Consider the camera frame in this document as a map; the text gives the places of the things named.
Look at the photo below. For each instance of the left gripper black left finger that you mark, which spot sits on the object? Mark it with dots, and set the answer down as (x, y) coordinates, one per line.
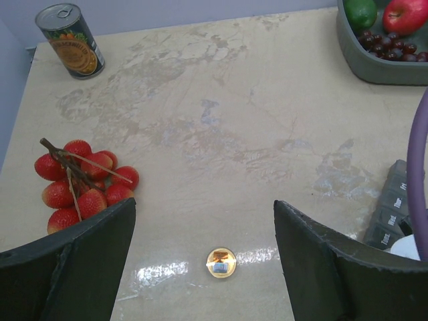
(72, 274)

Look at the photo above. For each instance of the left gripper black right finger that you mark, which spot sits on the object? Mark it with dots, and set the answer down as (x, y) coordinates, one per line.
(330, 276)

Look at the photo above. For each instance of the amber bottle cap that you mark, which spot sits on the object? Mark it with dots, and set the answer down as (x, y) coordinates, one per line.
(221, 263)

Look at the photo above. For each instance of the red cherry tomato bunch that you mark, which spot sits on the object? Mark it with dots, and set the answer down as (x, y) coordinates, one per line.
(82, 183)

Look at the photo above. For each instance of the dark red grape bunch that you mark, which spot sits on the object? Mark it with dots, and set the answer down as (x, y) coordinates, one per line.
(391, 47)

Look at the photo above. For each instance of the tin can orange label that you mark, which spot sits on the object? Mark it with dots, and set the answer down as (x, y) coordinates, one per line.
(67, 32)

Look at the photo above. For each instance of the green lime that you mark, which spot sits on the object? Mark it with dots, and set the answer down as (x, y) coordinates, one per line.
(361, 14)

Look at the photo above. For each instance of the red apple left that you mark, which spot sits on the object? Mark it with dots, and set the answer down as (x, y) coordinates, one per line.
(404, 17)

